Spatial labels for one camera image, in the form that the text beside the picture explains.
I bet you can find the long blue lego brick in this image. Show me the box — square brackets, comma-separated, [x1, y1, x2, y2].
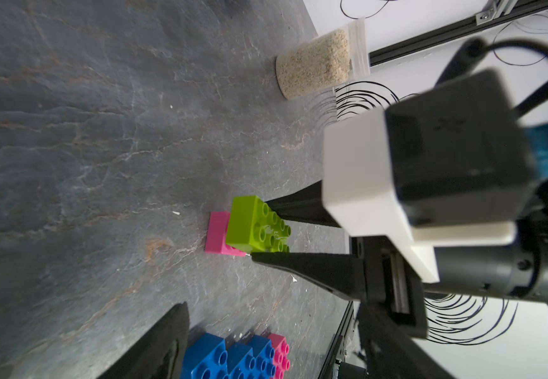
[180, 333, 229, 379]

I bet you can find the small blue square brick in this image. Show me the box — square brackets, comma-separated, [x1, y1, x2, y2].
[248, 335, 277, 379]

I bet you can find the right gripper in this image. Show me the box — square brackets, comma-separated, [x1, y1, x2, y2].
[251, 181, 452, 378]

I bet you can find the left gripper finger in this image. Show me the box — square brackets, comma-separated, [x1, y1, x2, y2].
[99, 303, 190, 379]

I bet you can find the clear jar with grains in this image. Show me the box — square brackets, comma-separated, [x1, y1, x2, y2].
[275, 18, 370, 100]

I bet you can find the lime green lego brick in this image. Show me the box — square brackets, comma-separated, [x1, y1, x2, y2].
[226, 196, 291, 254]

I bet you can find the pink lego brick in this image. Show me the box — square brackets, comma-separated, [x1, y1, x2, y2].
[268, 333, 291, 379]
[205, 212, 247, 257]

